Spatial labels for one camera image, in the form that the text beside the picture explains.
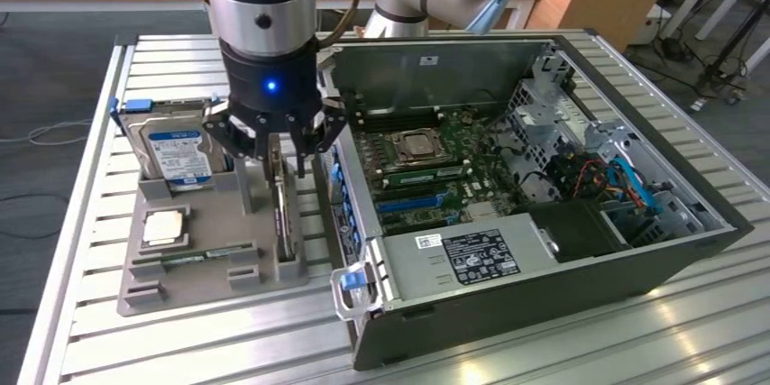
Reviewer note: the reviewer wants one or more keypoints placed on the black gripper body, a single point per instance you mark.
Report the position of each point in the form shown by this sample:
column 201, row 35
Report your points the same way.
column 271, row 83

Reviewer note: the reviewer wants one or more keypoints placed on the black graphics card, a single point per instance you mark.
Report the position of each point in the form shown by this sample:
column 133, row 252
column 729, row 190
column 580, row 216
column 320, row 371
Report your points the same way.
column 284, row 222

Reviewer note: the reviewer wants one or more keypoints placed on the hard disk with blue carrier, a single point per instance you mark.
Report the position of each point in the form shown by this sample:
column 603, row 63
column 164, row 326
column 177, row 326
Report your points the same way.
column 173, row 150

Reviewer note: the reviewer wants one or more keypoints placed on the green motherboard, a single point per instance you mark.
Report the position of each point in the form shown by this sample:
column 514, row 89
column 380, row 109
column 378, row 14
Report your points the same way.
column 368, row 177

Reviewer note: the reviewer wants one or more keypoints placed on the blue card retention clips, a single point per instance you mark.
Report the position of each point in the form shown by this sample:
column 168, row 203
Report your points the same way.
column 346, row 204

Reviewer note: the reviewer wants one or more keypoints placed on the metal CPU socket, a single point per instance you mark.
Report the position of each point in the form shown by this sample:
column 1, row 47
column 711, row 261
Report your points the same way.
column 420, row 146

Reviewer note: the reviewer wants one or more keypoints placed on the grey parts rack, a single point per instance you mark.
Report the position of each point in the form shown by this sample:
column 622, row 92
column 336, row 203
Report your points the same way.
column 216, row 218

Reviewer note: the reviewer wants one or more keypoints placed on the green RAM stick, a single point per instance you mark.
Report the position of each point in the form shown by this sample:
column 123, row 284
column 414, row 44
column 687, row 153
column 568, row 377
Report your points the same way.
column 211, row 253
column 420, row 176

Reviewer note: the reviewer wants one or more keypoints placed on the blue expansion slot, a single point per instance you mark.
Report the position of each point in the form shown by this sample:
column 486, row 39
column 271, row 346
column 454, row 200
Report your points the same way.
column 408, row 204

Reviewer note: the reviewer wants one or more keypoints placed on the silver CPU chip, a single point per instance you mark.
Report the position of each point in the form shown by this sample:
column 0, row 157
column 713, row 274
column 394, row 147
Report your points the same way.
column 161, row 227

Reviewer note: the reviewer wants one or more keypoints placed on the silver chipset heatsink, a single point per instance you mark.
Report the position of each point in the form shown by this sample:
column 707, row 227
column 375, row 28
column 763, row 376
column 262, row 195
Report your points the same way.
column 480, row 213

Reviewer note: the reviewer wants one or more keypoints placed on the blue case latch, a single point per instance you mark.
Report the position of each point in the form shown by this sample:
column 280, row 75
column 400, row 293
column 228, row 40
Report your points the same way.
column 351, row 280

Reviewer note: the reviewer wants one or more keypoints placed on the grey power supply unit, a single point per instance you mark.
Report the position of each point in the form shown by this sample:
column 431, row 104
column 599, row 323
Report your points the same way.
column 415, row 268

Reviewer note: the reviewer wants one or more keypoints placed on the black open PC case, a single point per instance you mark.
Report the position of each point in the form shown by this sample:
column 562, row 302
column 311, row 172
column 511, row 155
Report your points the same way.
column 540, row 308

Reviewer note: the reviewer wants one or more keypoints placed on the white floor box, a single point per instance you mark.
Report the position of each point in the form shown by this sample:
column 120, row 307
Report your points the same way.
column 655, row 26

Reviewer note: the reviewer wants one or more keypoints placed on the black wheeled stand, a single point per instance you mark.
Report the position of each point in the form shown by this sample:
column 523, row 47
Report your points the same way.
column 715, row 74

